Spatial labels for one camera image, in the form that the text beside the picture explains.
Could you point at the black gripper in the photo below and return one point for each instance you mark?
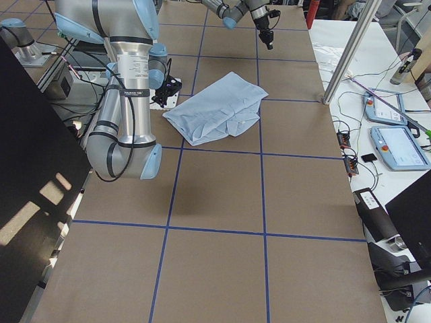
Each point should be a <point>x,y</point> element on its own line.
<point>163,95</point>
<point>262,24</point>

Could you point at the light blue button-up shirt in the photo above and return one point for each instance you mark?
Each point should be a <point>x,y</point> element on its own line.
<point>228,107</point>

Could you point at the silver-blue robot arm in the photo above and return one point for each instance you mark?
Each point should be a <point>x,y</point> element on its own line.
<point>122,144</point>
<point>259,11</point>

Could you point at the red cylinder tube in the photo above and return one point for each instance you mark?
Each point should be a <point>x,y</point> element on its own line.
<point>312,11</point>

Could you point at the orange terminal block upper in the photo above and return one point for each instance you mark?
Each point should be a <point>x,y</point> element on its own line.
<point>343,139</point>

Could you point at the orange terminal block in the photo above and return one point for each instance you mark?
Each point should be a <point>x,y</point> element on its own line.
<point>351,165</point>
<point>343,139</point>

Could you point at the upper blue teach pendant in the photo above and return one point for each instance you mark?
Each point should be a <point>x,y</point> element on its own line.
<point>377,111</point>

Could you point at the blue teach pendant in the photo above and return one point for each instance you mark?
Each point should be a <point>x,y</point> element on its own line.
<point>377,111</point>
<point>398,148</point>

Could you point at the black panel board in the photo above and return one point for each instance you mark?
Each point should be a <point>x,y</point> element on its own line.
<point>43,169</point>

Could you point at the orange terminal block lower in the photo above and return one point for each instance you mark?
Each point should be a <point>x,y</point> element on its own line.
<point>351,165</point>

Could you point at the small black phone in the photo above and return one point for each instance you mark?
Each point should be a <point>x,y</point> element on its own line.
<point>369,158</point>

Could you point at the lower blue teach pendant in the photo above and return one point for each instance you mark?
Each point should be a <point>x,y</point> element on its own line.
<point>398,148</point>

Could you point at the metal reacher grabber stick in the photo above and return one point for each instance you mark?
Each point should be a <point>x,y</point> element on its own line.
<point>380,98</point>

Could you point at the black cardboard tube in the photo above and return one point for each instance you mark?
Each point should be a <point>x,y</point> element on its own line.
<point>373,215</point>

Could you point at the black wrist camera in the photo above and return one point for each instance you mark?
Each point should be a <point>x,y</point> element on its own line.
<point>273,13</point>
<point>173,85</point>

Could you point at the aluminium frame post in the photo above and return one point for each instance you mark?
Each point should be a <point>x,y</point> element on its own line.
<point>352,45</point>

